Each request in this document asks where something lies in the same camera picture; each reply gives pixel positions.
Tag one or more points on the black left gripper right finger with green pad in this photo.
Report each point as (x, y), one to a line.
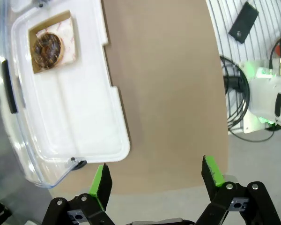
(224, 206)

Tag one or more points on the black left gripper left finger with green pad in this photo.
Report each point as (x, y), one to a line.
(103, 187)

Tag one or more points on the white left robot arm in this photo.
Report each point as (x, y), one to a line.
(264, 98)

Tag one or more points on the brown cardboard donut box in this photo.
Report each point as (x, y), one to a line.
(77, 47)

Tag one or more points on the chocolate donut with nut bits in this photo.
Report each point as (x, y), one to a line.
(46, 51)

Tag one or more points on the white printed paper liner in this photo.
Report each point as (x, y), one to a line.
(69, 35)

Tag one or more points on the black flat plate with hole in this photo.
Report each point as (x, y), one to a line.
(244, 21)

